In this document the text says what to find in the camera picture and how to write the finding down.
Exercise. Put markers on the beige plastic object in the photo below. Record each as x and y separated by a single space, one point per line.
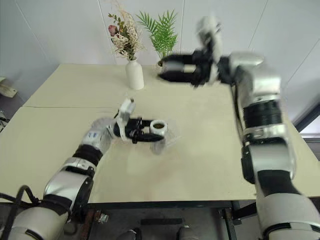
7 87

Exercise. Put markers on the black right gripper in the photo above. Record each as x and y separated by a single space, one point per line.
202 67

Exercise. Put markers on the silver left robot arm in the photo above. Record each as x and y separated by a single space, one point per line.
67 182

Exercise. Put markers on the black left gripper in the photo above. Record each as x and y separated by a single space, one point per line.
131 127

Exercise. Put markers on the black metal table frame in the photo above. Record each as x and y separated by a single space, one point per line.
175 204

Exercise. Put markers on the black rectangular bar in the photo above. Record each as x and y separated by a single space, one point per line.
161 221

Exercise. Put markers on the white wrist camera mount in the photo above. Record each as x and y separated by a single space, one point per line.
126 107
212 42

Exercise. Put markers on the green leafy plant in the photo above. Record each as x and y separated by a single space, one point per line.
163 35

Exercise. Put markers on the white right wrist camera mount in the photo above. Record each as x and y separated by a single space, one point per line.
212 42

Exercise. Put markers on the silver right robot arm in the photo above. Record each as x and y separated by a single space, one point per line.
262 87

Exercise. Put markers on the dried flower bouquet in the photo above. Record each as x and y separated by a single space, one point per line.
125 37

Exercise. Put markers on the white ribbed plant pot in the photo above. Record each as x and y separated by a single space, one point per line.
159 65

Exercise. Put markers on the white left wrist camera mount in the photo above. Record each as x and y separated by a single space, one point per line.
126 107

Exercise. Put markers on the tall white ceramic vase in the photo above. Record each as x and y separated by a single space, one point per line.
135 75

